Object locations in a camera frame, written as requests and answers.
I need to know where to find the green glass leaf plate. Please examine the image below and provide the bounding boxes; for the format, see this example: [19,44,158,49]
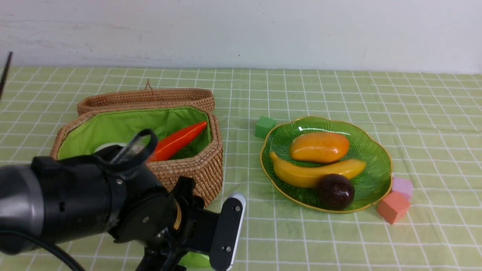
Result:
[260,116,393,214]

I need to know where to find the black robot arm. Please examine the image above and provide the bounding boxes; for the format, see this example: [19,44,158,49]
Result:
[1,146,203,271]

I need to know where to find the pink foam cube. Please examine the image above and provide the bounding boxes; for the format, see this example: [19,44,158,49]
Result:
[391,177,413,201]

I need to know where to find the green foam cube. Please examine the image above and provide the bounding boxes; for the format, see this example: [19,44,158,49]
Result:
[254,116,277,139]

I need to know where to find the green checkered tablecloth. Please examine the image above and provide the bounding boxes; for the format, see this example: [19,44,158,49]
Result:
[0,67,482,271]

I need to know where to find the orange mango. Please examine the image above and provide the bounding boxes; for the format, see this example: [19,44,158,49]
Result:
[289,132,350,164]

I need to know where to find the dark purple mangosteen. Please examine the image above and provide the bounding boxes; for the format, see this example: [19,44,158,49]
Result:
[314,174,355,211]

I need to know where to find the orange foam cube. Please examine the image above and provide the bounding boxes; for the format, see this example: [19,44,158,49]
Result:
[377,192,411,225]

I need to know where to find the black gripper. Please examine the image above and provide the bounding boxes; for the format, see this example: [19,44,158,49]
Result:
[108,175,200,271]

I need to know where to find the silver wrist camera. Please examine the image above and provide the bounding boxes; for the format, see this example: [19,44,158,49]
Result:
[181,193,247,271]

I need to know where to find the white radish with leaves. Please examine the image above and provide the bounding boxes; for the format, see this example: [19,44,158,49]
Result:
[94,142,127,153]

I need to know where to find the red carrot with leaves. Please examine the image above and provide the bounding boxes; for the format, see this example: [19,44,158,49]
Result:
[148,121,208,162]

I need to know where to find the woven rattan basket lid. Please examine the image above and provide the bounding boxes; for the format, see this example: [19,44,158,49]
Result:
[77,81,215,115]

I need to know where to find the green bitter gourd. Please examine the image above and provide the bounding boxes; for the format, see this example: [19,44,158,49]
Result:
[179,252,211,269]

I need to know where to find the yellow banana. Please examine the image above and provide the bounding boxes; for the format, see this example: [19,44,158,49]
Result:
[270,152,366,188]

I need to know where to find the woven rattan basket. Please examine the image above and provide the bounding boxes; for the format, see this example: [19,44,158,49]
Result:
[50,103,224,206]

